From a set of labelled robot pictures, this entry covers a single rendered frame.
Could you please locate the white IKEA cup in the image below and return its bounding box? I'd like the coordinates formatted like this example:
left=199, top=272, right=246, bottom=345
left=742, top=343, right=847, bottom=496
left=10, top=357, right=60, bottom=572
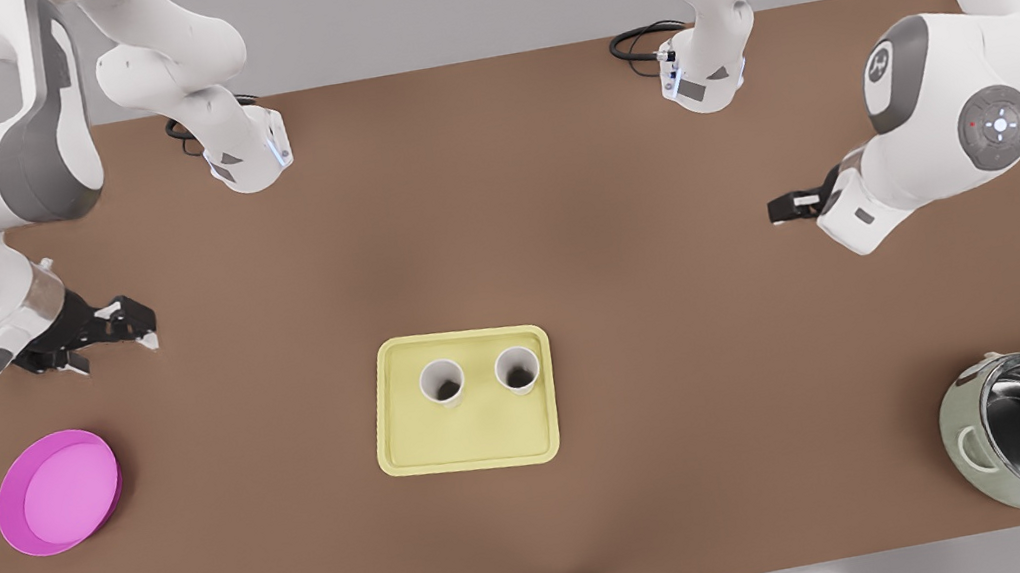
left=490, top=341, right=546, bottom=399
left=415, top=354, right=471, bottom=414

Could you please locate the pale yellow rectangular tray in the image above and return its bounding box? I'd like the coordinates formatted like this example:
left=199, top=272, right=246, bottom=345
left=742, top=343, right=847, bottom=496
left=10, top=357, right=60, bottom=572
left=360, top=314, right=568, bottom=490

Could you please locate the pink round plate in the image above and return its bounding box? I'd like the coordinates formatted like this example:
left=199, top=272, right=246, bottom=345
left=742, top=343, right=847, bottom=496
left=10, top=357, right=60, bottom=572
left=0, top=421, right=134, bottom=564

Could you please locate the black cable loop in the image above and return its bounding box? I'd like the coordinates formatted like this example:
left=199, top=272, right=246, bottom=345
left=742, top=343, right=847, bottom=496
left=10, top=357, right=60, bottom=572
left=160, top=90, right=269, bottom=163
left=605, top=17, right=695, bottom=87

